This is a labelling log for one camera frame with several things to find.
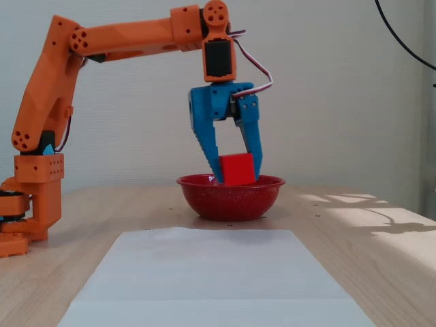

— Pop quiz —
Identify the white red black servo cable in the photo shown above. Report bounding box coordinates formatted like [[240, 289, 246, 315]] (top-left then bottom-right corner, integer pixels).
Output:
[[227, 29, 275, 100]]

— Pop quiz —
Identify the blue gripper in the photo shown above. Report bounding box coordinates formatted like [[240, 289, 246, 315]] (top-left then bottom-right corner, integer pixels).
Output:
[[187, 82, 264, 185]]

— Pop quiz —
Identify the red speckled enamel bowl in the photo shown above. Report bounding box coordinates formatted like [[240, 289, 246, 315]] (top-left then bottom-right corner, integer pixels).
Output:
[[176, 173, 286, 222]]

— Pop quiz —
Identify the black hanging cable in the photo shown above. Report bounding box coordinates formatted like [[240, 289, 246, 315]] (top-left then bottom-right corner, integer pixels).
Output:
[[374, 0, 436, 72]]

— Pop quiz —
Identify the white paper sheet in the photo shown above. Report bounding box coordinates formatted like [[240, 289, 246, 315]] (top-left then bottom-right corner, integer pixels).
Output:
[[56, 226, 377, 327]]

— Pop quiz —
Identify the red cube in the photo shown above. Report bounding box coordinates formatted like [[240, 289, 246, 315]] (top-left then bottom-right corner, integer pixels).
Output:
[[219, 153, 256, 187]]

